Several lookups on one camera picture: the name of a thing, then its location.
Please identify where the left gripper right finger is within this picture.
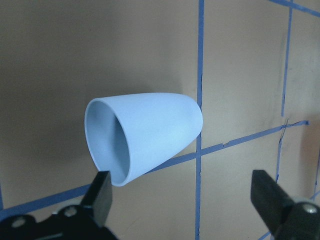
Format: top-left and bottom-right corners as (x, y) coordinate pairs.
(250, 169), (320, 240)

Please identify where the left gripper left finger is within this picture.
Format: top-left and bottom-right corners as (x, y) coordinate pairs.
(0, 171), (117, 240)

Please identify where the light blue cup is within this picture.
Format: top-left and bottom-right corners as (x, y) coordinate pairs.
(84, 92), (203, 187)

